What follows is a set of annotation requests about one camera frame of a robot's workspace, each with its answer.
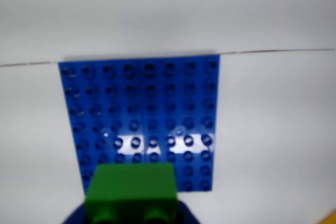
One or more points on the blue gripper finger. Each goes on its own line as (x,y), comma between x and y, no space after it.
(187,213)
(76,214)

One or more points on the green 2x2 building block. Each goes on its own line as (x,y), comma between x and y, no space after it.
(131,192)

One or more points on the yellow building block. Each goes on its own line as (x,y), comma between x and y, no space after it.
(330,218)

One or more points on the blue 8x8 studded baseplate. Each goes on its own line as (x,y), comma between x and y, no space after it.
(139,111)

